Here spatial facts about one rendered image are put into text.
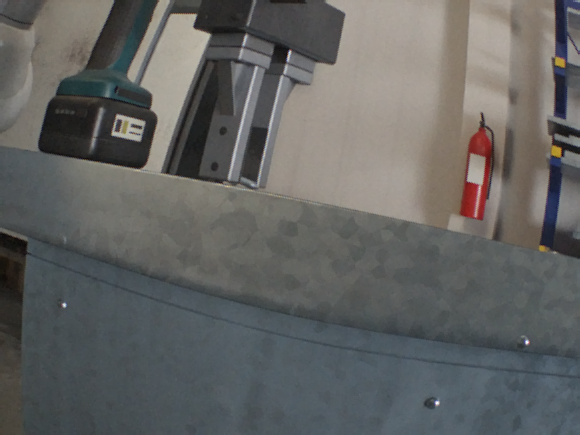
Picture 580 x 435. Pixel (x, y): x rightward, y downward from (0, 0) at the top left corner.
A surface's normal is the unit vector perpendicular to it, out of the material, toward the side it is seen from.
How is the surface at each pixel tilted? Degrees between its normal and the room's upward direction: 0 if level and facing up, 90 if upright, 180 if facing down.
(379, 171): 90
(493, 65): 90
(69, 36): 78
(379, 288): 67
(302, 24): 90
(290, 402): 90
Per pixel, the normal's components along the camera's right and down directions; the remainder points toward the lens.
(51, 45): -0.19, -0.23
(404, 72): -0.29, -0.04
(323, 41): 0.86, 0.18
